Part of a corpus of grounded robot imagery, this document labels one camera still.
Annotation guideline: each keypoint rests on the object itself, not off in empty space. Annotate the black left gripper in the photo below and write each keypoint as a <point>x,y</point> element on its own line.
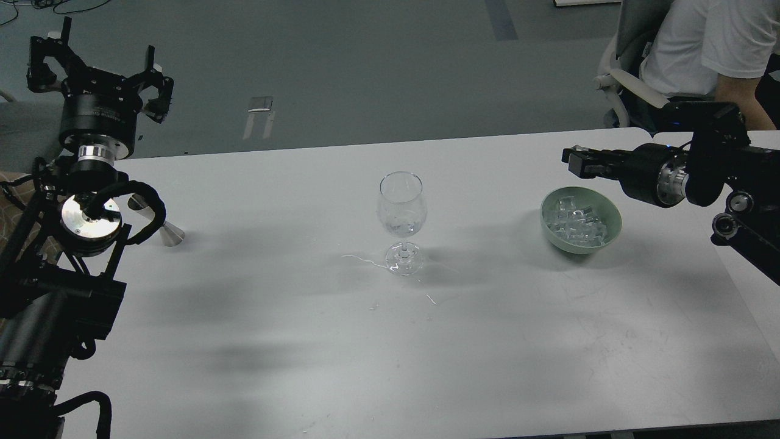
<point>99,119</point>

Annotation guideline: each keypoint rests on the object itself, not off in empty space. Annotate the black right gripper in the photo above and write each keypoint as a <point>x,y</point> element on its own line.
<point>652,173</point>

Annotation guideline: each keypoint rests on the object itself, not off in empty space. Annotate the steel jigger measuring cup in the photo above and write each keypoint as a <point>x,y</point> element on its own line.
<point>170,234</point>

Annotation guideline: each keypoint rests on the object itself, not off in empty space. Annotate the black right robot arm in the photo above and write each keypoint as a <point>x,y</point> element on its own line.
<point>720,154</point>

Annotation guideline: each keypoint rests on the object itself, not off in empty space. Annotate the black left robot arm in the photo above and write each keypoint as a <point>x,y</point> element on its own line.
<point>77,214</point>

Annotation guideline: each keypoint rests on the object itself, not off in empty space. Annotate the clear ice cubes pile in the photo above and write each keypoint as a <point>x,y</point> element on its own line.
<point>575,223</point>

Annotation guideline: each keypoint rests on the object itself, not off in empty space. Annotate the clear wine glass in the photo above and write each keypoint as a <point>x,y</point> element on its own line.
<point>402,211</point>

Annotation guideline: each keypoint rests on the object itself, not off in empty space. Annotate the green bowl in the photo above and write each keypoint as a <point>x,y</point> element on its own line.
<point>601,204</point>

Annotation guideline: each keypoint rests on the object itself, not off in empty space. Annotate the grey office chair left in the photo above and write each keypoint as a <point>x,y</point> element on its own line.
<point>28,130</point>

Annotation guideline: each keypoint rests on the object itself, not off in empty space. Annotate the checked beige cushion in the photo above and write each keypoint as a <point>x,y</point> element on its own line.
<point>10,214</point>

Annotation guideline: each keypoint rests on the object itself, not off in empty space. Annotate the person in white shirt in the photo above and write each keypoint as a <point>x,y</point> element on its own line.
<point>718,49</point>

